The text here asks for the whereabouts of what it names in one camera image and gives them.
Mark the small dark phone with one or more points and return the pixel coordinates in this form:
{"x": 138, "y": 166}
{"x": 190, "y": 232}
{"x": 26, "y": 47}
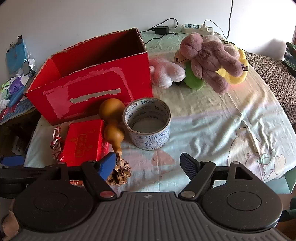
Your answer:
{"x": 27, "y": 67}

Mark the white power strip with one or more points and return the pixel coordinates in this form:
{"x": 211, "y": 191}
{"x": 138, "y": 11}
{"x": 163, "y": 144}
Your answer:
{"x": 192, "y": 28}

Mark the yellow plush toy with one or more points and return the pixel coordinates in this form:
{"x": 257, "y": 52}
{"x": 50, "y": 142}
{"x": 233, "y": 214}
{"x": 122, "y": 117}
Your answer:
{"x": 233, "y": 76}

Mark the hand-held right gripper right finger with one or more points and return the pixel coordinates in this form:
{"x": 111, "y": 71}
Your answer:
{"x": 189, "y": 166}

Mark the black power adapter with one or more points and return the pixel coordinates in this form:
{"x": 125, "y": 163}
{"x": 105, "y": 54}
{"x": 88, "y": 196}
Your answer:
{"x": 161, "y": 30}

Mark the brown pine cone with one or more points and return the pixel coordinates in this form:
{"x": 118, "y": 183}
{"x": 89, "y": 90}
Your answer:
{"x": 120, "y": 172}

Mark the pink plush toy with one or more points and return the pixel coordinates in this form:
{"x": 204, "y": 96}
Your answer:
{"x": 164, "y": 71}

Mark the small red gift box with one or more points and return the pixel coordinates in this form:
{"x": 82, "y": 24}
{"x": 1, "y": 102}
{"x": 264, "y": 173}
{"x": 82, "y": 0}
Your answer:
{"x": 83, "y": 139}

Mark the red cardboard box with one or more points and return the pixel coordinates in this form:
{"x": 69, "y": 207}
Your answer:
{"x": 92, "y": 92}

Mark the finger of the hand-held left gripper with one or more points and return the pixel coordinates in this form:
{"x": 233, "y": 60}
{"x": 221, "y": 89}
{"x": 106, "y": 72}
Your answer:
{"x": 25, "y": 173}

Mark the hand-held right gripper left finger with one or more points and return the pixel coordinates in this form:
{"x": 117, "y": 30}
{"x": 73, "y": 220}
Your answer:
{"x": 107, "y": 165}

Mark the dark green knitted cloth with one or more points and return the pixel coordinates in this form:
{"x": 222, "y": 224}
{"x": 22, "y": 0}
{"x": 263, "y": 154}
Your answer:
{"x": 291, "y": 60}

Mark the orange-brown gourd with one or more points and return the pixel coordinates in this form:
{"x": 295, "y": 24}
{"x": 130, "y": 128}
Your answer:
{"x": 111, "y": 109}

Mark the blue pencil case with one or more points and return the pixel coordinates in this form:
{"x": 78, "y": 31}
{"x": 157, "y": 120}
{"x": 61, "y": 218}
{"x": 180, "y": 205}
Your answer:
{"x": 16, "y": 98}

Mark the wide packing tape roll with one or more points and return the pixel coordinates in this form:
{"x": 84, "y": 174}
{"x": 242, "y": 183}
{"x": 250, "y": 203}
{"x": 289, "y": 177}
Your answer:
{"x": 148, "y": 139}

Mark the crumpled white tissue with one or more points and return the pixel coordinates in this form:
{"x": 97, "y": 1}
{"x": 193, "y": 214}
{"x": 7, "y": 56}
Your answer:
{"x": 20, "y": 77}

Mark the green frog toy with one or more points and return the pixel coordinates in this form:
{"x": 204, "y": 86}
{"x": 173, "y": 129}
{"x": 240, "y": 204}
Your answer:
{"x": 5, "y": 88}

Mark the person's left hand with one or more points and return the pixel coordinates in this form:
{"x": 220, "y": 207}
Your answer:
{"x": 10, "y": 224}

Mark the blue patterned cloth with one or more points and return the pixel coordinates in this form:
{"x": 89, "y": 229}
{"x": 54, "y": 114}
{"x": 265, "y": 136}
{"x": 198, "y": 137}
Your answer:
{"x": 19, "y": 111}

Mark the white charger plug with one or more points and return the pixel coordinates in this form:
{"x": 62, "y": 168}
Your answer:
{"x": 207, "y": 29}

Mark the brown patterned blanket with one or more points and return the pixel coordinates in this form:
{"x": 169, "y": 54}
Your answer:
{"x": 277, "y": 81}

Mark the green plush toy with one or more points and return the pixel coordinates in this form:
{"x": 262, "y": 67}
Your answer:
{"x": 193, "y": 81}

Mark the beige band with red-white ribbon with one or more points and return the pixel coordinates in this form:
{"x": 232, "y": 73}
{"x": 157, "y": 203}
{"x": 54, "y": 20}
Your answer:
{"x": 56, "y": 143}

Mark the mauve plush bear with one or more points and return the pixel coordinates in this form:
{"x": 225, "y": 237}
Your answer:
{"x": 208, "y": 55}

